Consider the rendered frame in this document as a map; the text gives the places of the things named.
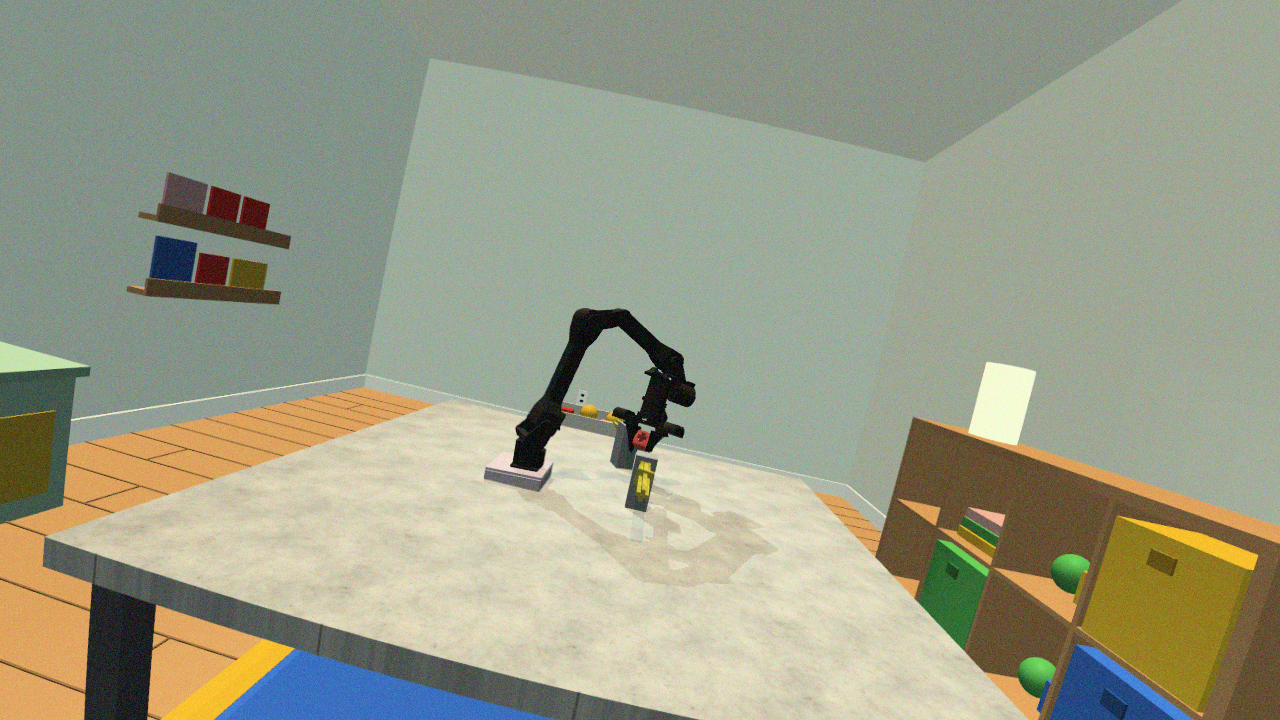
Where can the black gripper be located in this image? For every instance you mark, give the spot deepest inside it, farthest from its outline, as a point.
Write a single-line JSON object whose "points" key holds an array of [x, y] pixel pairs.
{"points": [[652, 409]]}

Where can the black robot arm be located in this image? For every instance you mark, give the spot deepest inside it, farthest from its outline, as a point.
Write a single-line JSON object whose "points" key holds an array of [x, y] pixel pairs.
{"points": [[545, 417]]}

